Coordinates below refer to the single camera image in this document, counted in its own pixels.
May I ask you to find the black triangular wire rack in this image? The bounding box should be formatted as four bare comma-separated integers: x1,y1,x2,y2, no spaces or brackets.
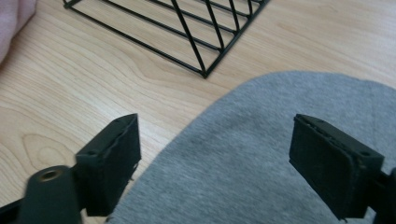
63,0,271,79

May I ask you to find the pink knit hat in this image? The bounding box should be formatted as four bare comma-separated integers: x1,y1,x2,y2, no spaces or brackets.
0,0,37,64

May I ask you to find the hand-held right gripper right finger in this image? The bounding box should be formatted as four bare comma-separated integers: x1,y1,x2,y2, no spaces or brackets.
289,113,385,221

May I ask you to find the grey knit hat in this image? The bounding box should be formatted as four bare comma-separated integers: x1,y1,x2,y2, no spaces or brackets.
106,70,396,224

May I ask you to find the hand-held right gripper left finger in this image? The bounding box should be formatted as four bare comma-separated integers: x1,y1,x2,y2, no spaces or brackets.
74,113,142,217

